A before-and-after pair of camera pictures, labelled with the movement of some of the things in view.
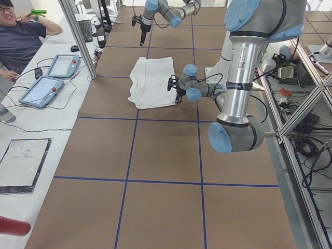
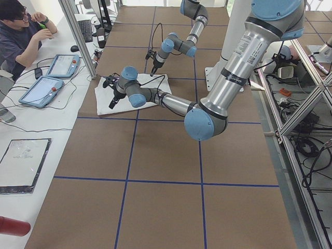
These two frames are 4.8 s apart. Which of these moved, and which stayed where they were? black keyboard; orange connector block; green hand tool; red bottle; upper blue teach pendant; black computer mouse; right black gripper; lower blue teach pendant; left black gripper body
Moved: green hand tool; right black gripper; left black gripper body
Stayed: black keyboard; black computer mouse; lower blue teach pendant; orange connector block; red bottle; upper blue teach pendant
